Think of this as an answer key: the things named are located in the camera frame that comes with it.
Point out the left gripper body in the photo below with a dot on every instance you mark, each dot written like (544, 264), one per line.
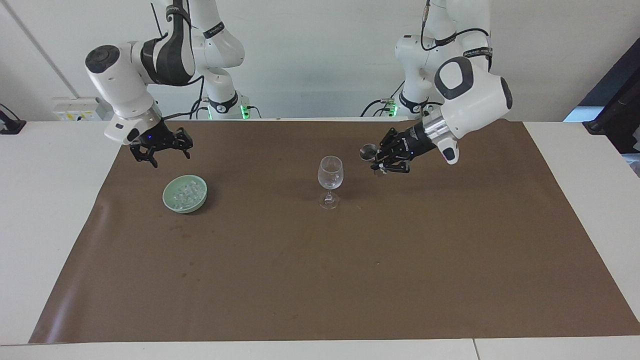
(417, 141)

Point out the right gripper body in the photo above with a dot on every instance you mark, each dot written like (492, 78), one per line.
(152, 134)

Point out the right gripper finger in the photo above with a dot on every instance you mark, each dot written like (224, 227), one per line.
(182, 140)
(146, 155)

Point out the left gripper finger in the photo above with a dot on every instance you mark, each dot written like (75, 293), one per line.
(392, 164)
(390, 140)

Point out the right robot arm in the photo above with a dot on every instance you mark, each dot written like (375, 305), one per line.
(122, 82)

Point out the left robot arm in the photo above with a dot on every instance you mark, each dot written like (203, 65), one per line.
(477, 100)

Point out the clear ice cube pile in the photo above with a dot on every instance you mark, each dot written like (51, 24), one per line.
(186, 192)

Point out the clear wine glass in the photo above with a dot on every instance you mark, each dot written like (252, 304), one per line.
(330, 175)

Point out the small metal scoop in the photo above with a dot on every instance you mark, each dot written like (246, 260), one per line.
(368, 152)

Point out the green ceramic bowl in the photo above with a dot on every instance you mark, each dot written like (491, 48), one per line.
(172, 202)

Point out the black stand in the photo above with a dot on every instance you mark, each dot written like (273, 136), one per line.
(617, 117)
(11, 125)

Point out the white wall socket box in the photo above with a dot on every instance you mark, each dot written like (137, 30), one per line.
(75, 108)

